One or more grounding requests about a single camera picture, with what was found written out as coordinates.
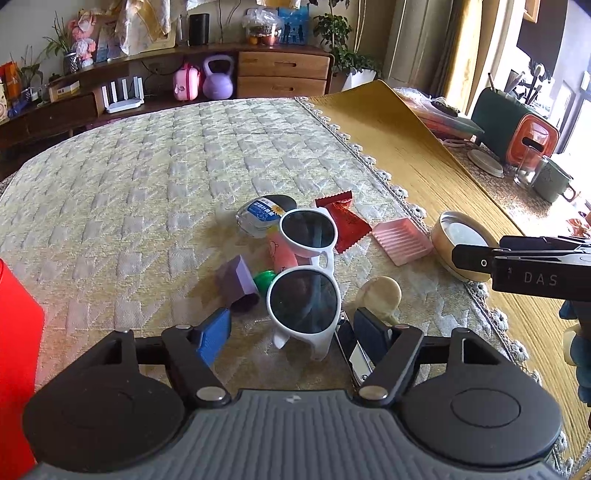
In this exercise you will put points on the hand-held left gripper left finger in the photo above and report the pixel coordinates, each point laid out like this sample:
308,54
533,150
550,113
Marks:
214,339

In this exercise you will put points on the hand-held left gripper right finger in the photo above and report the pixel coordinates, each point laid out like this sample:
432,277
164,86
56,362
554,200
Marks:
369,332

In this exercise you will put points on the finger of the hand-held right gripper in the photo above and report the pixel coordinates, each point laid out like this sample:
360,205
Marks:
471,258

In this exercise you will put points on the purple block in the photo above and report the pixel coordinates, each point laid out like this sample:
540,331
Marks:
238,279

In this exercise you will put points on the pink ribbed soap dish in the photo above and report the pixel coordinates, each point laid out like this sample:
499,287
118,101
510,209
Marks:
401,240

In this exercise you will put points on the white sunglasses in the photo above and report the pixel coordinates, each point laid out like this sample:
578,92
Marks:
302,300

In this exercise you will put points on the green ball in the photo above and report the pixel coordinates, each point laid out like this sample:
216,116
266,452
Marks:
263,280

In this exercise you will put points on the pink carrot toy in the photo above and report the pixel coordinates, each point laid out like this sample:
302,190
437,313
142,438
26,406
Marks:
279,256

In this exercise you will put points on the red tin box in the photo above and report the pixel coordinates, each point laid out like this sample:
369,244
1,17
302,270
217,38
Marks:
16,360

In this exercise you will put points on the person's right hand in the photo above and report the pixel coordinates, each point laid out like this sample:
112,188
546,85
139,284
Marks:
582,311

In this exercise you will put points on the brown patterned tablecloth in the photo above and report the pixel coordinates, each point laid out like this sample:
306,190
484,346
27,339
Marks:
508,198

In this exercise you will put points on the green mug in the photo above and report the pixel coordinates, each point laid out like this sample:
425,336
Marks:
551,180

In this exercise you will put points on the white plate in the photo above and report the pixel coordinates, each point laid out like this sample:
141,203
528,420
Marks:
485,161

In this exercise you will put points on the clear glass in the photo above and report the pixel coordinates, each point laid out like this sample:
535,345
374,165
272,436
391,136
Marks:
525,173

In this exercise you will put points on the red candy packet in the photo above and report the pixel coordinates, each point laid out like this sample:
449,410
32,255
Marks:
346,221

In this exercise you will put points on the yellow wood-grain mat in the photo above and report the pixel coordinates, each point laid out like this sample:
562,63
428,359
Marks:
415,152

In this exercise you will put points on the clear tape box blue label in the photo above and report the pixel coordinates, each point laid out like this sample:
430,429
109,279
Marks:
258,214

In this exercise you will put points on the dark green utensil container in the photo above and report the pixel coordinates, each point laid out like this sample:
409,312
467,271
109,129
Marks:
496,117

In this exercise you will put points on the quilted beige table mat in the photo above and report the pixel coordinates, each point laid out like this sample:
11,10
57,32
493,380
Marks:
161,184

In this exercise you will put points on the beige curtain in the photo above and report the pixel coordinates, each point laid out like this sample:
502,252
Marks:
415,37

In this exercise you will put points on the white router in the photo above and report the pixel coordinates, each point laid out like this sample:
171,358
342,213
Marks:
123,104

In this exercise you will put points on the pink toy suitcase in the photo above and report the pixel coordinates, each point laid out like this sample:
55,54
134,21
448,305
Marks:
186,85

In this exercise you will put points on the purple kettlebell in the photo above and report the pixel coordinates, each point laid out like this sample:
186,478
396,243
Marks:
218,81

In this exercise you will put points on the tall potted green plant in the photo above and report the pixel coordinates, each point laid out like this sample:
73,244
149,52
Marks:
337,37

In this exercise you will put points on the wooden TV cabinet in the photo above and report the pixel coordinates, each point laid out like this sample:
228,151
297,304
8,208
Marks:
277,62

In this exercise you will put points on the small cardboard box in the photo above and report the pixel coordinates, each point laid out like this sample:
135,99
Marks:
63,91

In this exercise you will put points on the blue picture card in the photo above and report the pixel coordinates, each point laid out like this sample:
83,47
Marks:
293,27

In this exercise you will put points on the blue toy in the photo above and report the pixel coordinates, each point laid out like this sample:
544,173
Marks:
18,107

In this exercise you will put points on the black speaker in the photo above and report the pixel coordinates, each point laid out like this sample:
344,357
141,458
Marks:
199,28

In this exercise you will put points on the clear plastic bag with fruit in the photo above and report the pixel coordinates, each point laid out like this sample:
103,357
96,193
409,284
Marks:
261,27

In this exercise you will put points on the plant in patterned pot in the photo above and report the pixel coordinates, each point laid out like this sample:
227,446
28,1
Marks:
70,62

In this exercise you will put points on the small green potted plant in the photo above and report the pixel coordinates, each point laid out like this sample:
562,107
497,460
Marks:
30,71

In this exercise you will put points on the pink plush doll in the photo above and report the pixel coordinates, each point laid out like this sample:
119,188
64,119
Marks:
84,39

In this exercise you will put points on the orange gift box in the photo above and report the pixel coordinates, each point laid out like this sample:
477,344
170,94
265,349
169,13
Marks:
9,78

